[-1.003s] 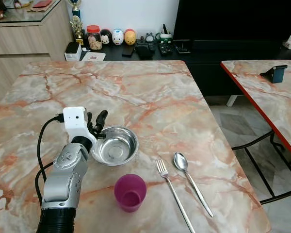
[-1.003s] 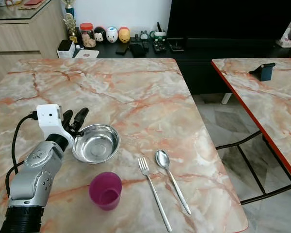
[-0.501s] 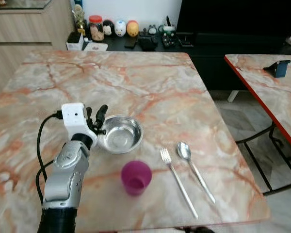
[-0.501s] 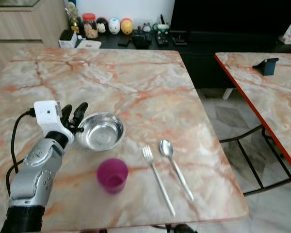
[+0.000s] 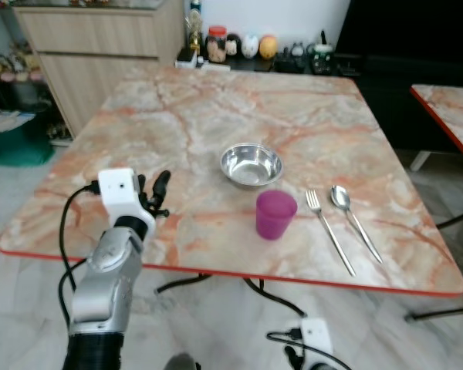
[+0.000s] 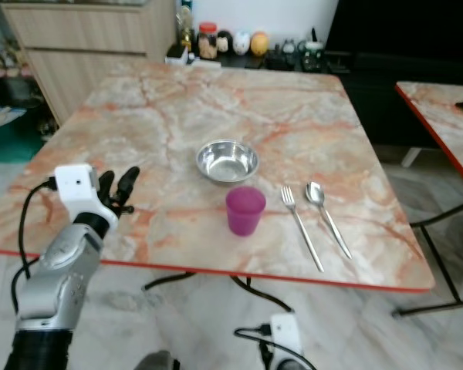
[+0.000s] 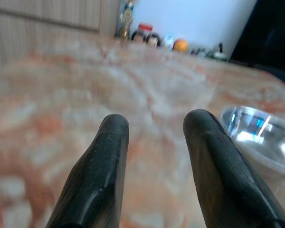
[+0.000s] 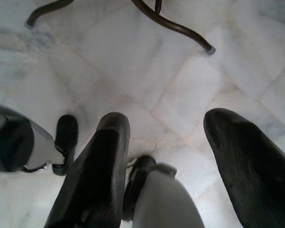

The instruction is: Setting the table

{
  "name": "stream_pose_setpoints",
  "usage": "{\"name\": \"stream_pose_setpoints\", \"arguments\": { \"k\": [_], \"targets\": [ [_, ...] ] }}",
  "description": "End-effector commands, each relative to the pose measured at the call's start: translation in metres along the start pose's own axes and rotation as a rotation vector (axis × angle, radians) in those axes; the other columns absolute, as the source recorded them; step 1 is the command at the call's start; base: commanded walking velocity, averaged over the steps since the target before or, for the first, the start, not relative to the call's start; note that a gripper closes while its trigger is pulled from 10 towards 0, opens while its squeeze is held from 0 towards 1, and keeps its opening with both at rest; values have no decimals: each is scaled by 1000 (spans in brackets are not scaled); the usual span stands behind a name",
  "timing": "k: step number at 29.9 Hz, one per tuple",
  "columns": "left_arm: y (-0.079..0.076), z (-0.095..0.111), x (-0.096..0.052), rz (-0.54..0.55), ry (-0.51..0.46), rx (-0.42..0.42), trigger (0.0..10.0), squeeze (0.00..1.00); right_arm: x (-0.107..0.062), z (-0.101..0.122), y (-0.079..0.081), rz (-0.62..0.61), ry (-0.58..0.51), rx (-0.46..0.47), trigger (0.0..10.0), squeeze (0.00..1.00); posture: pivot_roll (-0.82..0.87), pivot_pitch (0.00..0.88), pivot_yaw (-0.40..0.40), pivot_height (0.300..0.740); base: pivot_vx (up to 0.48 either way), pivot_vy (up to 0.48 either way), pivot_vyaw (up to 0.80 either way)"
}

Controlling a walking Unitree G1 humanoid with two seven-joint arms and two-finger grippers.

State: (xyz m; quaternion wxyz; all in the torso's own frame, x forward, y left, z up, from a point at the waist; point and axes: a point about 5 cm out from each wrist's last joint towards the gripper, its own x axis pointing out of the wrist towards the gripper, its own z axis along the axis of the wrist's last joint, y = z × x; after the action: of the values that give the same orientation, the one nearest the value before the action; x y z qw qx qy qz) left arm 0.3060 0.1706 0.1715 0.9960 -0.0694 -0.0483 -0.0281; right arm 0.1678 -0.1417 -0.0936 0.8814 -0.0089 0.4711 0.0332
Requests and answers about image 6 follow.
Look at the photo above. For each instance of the black television cabinet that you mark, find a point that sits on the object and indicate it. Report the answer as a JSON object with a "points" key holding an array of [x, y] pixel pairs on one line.
{"points": [[401, 54]]}

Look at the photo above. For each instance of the white egg ornament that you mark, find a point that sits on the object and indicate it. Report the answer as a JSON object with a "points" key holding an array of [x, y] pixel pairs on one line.
{"points": [[241, 43]]}

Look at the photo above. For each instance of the steel spoon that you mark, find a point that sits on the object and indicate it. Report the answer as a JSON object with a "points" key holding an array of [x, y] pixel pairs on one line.
{"points": [[315, 193]]}

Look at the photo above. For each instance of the steel fork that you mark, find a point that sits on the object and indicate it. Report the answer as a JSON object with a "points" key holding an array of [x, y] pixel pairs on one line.
{"points": [[301, 227]]}

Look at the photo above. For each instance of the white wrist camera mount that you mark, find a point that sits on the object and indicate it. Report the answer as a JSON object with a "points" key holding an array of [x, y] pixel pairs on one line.
{"points": [[285, 335], [77, 189]]}

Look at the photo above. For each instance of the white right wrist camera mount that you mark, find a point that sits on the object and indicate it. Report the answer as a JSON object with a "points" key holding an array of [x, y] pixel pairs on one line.
{"points": [[285, 335]]}

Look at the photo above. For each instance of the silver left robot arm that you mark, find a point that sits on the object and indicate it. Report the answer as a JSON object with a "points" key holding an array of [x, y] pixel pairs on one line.
{"points": [[62, 277]]}

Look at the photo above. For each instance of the purple plastic cup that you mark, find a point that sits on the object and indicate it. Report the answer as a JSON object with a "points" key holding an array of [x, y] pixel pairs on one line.
{"points": [[245, 211]]}

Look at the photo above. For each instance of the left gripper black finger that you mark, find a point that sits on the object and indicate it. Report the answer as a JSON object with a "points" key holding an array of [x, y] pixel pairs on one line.
{"points": [[127, 183], [106, 185]]}

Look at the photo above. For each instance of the small steel bowl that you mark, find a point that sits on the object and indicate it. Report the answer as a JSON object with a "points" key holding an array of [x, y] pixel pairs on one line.
{"points": [[228, 160]]}

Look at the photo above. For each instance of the green bin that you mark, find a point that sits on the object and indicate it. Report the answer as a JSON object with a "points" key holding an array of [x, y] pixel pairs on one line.
{"points": [[8, 145]]}

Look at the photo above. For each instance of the small dark figurine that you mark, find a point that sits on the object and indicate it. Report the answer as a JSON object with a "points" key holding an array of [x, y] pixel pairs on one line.
{"points": [[289, 48]]}

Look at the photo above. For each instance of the light wooden cabinet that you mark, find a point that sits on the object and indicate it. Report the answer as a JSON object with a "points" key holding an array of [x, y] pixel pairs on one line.
{"points": [[92, 54]]}

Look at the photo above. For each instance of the gold trophy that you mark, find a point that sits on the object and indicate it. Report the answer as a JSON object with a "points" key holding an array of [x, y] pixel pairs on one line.
{"points": [[187, 28]]}

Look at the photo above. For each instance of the yellow egg ornament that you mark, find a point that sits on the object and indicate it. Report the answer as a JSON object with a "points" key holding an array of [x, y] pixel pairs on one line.
{"points": [[259, 43]]}

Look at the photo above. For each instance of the dark green jar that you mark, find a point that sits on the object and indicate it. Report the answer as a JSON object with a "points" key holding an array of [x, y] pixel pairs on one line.
{"points": [[313, 52]]}

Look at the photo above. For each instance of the red-lid glass jar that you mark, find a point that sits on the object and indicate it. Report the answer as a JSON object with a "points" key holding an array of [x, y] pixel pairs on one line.
{"points": [[208, 42]]}

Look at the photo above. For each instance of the dark egg ornament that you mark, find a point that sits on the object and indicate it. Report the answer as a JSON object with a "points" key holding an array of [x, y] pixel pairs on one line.
{"points": [[225, 42]]}

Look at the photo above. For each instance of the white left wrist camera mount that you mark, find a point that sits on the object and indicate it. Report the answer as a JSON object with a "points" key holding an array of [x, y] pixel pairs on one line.
{"points": [[77, 189]]}

